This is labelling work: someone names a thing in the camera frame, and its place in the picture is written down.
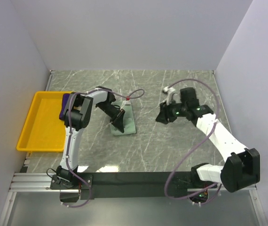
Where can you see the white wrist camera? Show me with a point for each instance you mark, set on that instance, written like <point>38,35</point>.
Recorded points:
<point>126,105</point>
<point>169,92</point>

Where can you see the purple towel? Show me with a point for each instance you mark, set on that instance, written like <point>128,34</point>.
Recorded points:
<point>63,105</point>

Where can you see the yellow plastic tray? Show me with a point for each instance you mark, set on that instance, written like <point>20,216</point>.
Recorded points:
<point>43,131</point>

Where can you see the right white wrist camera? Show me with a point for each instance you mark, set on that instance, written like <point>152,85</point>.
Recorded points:
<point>169,92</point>

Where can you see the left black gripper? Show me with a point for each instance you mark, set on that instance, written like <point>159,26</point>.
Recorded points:
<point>117,120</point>

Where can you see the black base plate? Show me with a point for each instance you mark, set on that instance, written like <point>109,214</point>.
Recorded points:
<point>126,185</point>

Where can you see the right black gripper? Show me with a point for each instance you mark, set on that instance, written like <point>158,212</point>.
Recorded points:
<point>164,113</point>

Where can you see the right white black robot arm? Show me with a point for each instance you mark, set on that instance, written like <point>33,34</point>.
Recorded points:
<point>241,165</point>

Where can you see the green towel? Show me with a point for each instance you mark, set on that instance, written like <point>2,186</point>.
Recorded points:
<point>128,121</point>

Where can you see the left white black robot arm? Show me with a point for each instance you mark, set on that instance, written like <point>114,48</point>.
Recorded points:
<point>76,114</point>

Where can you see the aluminium frame rail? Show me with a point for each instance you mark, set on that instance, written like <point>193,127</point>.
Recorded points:
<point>122,199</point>

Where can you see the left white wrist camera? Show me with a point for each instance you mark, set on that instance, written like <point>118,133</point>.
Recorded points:
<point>126,105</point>

